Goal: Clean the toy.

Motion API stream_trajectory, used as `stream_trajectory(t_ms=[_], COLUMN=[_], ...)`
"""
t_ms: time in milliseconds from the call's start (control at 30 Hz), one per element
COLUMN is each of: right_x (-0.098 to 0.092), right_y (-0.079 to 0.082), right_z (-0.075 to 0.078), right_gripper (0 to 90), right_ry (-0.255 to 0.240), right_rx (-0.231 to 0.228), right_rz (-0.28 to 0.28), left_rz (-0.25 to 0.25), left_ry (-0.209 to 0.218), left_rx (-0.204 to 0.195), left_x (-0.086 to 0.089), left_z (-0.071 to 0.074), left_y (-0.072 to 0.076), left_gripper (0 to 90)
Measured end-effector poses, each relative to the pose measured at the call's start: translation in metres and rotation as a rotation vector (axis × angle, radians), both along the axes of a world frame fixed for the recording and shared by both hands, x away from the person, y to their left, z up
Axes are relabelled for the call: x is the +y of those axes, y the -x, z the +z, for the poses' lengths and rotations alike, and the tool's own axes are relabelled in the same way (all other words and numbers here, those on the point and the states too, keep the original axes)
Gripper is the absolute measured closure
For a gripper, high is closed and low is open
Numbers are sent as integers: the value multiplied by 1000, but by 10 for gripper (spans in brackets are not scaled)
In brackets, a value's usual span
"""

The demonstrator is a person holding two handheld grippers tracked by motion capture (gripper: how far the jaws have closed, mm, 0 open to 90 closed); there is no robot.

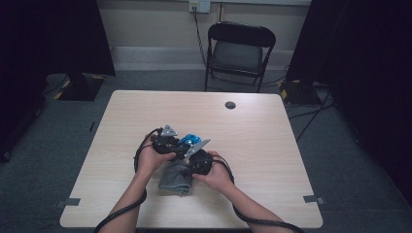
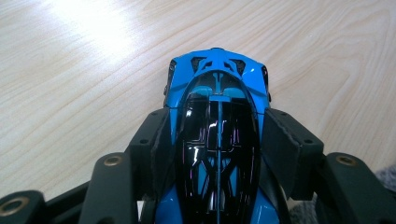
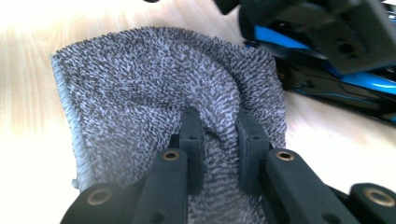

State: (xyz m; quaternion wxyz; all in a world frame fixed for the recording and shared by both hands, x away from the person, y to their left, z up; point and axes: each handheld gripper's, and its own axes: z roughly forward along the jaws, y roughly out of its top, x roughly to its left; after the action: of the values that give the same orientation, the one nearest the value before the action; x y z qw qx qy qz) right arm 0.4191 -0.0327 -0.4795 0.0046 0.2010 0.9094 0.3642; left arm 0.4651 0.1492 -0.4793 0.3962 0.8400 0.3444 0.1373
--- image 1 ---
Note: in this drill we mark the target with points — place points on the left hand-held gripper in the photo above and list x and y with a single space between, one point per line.
165 145

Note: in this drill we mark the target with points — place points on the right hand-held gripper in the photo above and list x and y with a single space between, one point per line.
200 161

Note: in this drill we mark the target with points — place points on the blue and black toy car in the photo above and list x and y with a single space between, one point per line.
191 139

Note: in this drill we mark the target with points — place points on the grey cloth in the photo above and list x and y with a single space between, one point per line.
176 179

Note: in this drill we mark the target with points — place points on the person's left hand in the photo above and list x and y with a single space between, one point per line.
152 161

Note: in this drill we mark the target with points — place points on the person's right hand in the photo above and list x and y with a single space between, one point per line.
217 176

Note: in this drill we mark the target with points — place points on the black table grommet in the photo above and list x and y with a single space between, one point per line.
230 105

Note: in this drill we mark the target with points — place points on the grey tape piece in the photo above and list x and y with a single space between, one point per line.
69 202
312 199

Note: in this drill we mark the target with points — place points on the black folding chair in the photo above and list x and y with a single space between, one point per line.
238 55

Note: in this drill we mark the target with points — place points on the black box with yellow tape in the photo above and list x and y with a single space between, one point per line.
299 93

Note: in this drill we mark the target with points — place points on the black curtain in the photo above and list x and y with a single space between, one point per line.
39 48
366 64

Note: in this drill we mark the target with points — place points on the white wall socket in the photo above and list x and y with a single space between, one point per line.
199 6

